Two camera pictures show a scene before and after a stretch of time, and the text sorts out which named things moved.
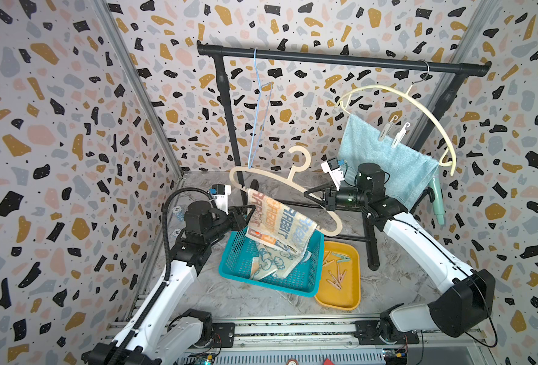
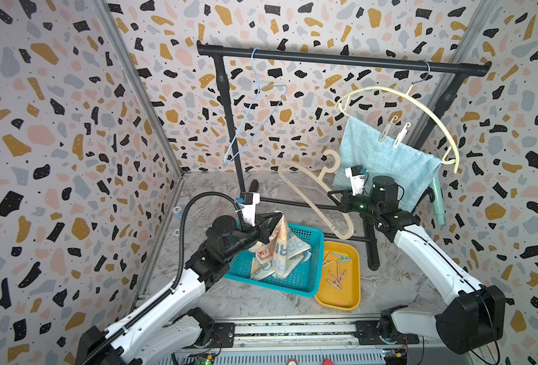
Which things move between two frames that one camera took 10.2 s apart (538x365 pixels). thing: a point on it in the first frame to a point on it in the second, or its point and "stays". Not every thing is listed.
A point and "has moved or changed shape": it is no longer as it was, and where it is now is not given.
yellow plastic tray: [340, 276] stays
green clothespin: [343, 258] stays
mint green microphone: [438, 200] stays
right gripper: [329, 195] to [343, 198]
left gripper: [238, 217] to [267, 229]
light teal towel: [409, 171] stays
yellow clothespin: [326, 261] stays
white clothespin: [398, 137] stays
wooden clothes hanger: [337, 224] to [319, 178]
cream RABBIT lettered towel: [273, 223] has moved or changed shape
